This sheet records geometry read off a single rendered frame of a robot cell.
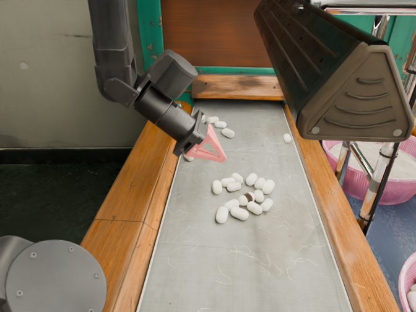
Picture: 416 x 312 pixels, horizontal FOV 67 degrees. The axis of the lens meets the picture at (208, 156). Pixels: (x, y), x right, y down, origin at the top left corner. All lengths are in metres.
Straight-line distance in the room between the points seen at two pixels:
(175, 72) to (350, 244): 0.40
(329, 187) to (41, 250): 0.57
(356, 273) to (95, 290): 0.41
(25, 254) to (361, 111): 0.23
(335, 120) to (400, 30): 0.88
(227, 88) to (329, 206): 0.52
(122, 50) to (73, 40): 1.44
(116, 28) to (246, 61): 0.58
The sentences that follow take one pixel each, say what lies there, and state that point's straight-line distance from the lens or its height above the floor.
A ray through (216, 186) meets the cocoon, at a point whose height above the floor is 0.76.
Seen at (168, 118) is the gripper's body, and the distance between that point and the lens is 0.58.
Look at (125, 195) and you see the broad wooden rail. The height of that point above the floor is 0.76.
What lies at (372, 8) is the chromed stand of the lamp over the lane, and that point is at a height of 1.11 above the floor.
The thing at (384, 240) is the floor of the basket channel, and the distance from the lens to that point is 0.75.
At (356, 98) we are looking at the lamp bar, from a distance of 0.24.
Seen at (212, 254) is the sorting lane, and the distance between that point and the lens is 0.55.
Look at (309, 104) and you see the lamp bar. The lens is 0.24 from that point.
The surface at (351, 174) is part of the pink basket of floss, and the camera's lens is 0.78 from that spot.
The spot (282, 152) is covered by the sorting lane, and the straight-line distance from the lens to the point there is 0.83.
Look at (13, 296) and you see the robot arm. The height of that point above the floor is 1.01.
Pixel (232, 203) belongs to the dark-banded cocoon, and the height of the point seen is 0.76.
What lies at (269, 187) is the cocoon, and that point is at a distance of 0.66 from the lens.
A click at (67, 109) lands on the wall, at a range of 2.14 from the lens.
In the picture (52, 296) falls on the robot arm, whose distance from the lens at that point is 0.20.
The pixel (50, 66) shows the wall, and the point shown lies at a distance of 2.07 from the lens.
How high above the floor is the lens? 1.15
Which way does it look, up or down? 31 degrees down
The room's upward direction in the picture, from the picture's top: straight up
